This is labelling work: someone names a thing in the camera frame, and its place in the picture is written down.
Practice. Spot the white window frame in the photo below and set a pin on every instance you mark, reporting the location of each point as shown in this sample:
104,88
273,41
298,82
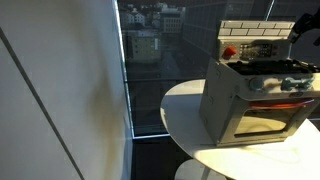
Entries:
126,86

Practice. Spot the round white table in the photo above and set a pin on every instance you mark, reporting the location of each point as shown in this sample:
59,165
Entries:
186,123

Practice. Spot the grey toy stove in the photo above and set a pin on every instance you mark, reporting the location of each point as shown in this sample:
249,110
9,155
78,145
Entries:
226,100

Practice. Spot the large orange stove button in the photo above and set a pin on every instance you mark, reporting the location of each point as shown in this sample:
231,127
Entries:
229,52

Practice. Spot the blue stove knob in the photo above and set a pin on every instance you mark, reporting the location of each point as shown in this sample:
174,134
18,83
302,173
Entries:
305,83
288,83
256,84

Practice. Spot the black stove burner grate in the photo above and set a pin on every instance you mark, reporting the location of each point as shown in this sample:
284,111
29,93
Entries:
266,66

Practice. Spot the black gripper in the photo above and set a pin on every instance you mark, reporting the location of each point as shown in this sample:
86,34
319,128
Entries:
308,21

